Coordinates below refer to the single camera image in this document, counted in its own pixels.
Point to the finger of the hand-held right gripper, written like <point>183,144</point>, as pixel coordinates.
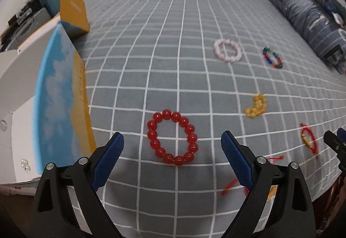
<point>333,142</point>
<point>342,135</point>

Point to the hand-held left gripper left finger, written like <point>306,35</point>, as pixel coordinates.
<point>108,162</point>

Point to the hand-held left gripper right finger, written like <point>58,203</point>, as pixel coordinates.
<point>238,162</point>

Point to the blue and yellow cardboard box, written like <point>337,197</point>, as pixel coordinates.
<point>56,97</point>

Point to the small clear beads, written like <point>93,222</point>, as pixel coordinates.
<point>25,164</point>

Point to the folded blue-grey quilt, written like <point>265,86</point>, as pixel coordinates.
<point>297,3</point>

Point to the bed with grey checked sheet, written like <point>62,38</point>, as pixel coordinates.
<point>173,38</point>

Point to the grey suitcase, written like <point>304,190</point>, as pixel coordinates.
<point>29,23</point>

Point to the teal suitcase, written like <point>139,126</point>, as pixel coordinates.
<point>50,0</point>

